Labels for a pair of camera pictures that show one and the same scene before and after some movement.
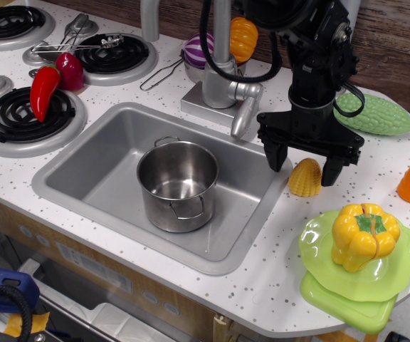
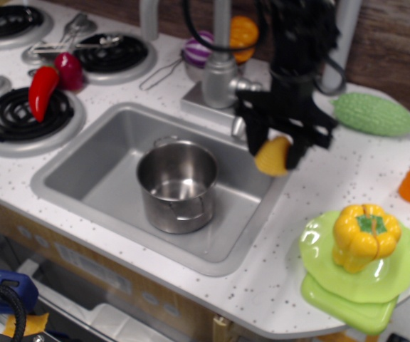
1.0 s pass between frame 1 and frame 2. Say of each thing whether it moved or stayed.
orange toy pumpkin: stayed
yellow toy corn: moved
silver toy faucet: stayed
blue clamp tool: stayed
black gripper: moved
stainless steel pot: stayed
